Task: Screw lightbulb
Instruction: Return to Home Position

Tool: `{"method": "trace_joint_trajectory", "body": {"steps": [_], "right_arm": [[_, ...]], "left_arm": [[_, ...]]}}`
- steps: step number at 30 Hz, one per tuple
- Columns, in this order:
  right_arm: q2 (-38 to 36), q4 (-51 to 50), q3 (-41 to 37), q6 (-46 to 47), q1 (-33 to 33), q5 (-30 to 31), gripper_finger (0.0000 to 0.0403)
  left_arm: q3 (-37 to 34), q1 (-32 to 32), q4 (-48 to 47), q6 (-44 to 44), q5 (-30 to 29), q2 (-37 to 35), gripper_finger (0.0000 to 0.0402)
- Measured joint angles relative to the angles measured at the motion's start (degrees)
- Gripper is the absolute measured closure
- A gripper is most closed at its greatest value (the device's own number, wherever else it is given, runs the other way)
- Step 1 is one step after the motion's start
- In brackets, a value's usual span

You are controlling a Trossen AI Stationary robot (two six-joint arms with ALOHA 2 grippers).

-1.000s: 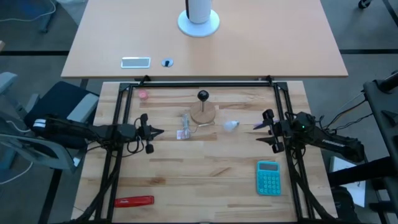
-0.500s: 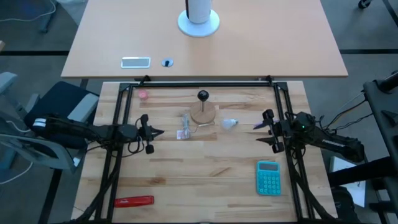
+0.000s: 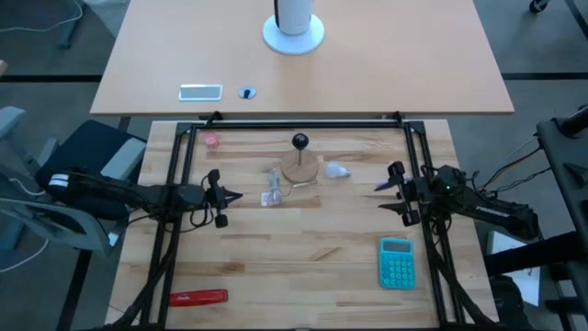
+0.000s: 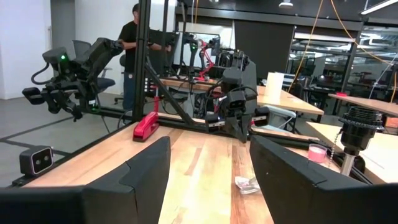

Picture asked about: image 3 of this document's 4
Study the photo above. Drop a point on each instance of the red handheld tool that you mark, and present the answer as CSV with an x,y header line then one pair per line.
x,y
197,297

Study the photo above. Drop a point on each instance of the black equipment stand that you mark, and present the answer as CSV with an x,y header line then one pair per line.
x,y
569,165

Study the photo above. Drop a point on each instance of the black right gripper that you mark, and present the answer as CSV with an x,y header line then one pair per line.
x,y
415,195

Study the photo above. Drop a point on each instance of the wooden base lamp stand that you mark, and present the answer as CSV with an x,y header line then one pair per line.
x,y
299,167

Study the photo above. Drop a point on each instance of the clear plastic bag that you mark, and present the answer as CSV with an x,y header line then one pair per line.
x,y
274,184

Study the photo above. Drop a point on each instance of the black bag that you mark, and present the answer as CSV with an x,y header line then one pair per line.
x,y
507,303

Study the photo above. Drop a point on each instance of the black metal table frame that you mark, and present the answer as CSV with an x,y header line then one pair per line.
x,y
294,124

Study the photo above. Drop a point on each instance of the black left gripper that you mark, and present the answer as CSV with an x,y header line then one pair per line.
x,y
211,195

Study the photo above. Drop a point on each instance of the white LED lightbulb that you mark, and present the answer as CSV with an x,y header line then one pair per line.
x,y
335,170

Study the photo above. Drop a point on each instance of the grey black office chair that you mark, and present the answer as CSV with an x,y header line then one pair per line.
x,y
64,225

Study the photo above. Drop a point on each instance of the pink tape roll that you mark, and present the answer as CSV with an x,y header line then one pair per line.
x,y
211,140

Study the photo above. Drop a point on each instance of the silver smartphone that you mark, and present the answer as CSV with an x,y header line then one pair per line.
x,y
200,92

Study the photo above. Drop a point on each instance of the purple pen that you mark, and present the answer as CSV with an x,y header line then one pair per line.
x,y
381,187

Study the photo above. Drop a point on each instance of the white paper sheet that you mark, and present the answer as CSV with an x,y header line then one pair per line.
x,y
505,241

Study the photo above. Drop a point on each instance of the teal calculator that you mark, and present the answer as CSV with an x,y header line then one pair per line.
x,y
397,264

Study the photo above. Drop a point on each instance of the beige desk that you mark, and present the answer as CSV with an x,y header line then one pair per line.
x,y
367,60

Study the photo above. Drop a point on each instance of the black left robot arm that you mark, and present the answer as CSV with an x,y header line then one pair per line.
x,y
119,195

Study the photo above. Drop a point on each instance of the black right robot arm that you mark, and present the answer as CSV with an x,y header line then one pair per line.
x,y
487,209

